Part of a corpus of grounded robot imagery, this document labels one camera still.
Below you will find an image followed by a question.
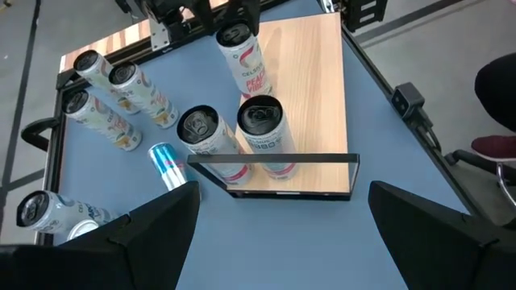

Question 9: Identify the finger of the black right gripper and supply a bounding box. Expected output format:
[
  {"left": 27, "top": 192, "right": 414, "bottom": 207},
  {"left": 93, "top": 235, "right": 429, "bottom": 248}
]
[
  {"left": 192, "top": 0, "right": 217, "bottom": 36},
  {"left": 240, "top": 0, "right": 261, "bottom": 37}
]

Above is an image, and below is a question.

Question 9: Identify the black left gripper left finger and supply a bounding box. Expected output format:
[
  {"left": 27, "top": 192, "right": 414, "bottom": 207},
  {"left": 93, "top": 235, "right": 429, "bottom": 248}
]
[{"left": 0, "top": 180, "right": 202, "bottom": 290}]

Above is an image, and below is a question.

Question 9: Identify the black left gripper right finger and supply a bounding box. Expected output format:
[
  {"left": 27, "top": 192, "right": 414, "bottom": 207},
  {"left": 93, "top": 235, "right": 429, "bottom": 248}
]
[{"left": 367, "top": 180, "right": 516, "bottom": 290}]

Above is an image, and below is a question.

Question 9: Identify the Celsius Peach Vibe can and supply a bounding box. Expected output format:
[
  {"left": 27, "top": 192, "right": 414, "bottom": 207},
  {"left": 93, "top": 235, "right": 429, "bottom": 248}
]
[
  {"left": 236, "top": 94, "right": 300, "bottom": 181},
  {"left": 215, "top": 19, "right": 274, "bottom": 100},
  {"left": 176, "top": 104, "right": 254, "bottom": 187}
]

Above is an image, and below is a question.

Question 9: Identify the Celsius Tropical Vibe can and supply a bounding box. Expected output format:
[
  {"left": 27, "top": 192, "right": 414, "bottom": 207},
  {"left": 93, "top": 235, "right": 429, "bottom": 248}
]
[
  {"left": 73, "top": 49, "right": 142, "bottom": 116},
  {"left": 60, "top": 89, "right": 144, "bottom": 152},
  {"left": 107, "top": 61, "right": 181, "bottom": 130}
]

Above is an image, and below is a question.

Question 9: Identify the Celsius Arctic Vibe can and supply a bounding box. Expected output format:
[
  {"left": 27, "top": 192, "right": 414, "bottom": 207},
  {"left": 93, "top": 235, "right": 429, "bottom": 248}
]
[{"left": 15, "top": 189, "right": 120, "bottom": 235}]

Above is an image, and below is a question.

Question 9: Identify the blue silver Red Bull can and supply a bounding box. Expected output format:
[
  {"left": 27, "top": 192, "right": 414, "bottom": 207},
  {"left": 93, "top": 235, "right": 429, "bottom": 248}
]
[
  {"left": 147, "top": 141, "right": 190, "bottom": 193},
  {"left": 65, "top": 218, "right": 101, "bottom": 242}
]

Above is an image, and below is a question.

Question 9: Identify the black chair base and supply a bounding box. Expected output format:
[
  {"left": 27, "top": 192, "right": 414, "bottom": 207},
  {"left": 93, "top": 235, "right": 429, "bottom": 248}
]
[{"left": 444, "top": 148, "right": 516, "bottom": 198}]

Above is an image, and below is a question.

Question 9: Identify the light wooden plank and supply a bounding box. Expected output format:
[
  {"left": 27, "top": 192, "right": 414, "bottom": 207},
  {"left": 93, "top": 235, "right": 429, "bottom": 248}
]
[{"left": 59, "top": 0, "right": 231, "bottom": 73}]

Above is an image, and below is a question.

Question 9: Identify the black box with white labels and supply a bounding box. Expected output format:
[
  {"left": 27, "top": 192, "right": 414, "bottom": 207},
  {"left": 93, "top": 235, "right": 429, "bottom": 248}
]
[{"left": 341, "top": 0, "right": 389, "bottom": 33}]

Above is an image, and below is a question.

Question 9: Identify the black table frame rail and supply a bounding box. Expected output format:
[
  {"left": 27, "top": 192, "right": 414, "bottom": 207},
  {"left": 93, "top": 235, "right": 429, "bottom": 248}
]
[{"left": 34, "top": 0, "right": 499, "bottom": 247}]

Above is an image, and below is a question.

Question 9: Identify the wooden shelf with black frame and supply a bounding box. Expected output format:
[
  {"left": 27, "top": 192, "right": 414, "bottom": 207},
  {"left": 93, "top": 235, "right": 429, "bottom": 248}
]
[{"left": 187, "top": 11, "right": 361, "bottom": 201}]

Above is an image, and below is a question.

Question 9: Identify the black table-edge camera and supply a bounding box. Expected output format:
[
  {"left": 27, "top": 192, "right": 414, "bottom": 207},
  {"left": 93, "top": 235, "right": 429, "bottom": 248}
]
[{"left": 390, "top": 82, "right": 427, "bottom": 121}]

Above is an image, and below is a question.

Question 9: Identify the black table handle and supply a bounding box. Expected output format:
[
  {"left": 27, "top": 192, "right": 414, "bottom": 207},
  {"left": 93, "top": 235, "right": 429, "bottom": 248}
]
[{"left": 20, "top": 116, "right": 61, "bottom": 153}]

